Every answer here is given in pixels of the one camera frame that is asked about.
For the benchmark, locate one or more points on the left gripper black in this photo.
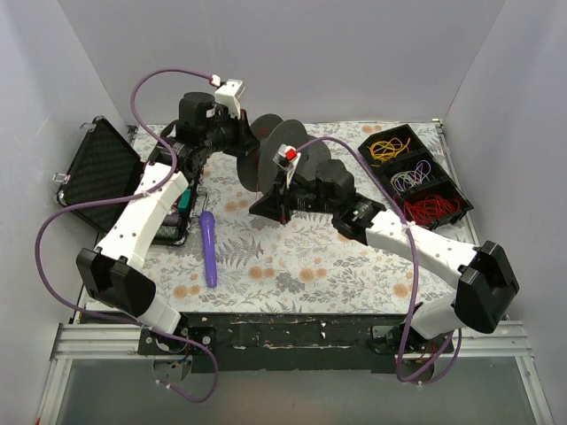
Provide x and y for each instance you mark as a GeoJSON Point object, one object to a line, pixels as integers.
{"type": "Point", "coordinates": [239, 135]}

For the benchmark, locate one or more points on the floral patterned table mat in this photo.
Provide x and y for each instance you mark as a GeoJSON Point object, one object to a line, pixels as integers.
{"type": "Point", "coordinates": [263, 267]}

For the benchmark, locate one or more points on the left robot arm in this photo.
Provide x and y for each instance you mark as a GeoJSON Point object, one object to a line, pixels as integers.
{"type": "Point", "coordinates": [112, 272]}

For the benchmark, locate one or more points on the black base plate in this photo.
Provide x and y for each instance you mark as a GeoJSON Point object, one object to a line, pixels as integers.
{"type": "Point", "coordinates": [294, 341]}

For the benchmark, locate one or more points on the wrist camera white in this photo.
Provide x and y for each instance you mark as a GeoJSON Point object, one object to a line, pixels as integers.
{"type": "Point", "coordinates": [228, 95]}
{"type": "Point", "coordinates": [287, 159]}

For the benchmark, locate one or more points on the black three-compartment wire tray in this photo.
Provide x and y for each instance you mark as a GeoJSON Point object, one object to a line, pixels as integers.
{"type": "Point", "coordinates": [413, 178]}

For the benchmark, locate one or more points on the grey cable spool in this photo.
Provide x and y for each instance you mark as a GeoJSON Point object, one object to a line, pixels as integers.
{"type": "Point", "coordinates": [316, 153]}
{"type": "Point", "coordinates": [257, 171]}

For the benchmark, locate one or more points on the black poker chip case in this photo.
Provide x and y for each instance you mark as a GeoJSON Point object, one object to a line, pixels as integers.
{"type": "Point", "coordinates": [107, 166]}

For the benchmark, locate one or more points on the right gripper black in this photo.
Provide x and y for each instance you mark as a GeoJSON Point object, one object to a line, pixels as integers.
{"type": "Point", "coordinates": [283, 197]}

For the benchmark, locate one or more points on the purple toy microphone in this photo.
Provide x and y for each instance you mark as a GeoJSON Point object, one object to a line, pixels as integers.
{"type": "Point", "coordinates": [207, 228]}

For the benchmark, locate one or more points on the aluminium frame rail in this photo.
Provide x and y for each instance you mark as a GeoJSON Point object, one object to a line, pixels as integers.
{"type": "Point", "coordinates": [115, 341]}

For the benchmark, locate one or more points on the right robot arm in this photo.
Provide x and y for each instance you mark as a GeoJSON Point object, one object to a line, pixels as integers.
{"type": "Point", "coordinates": [482, 277]}

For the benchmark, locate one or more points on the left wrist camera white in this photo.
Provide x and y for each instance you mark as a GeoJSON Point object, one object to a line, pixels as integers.
{"type": "Point", "coordinates": [228, 95]}

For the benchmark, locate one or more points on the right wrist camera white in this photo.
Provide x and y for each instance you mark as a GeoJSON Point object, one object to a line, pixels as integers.
{"type": "Point", "coordinates": [287, 159]}

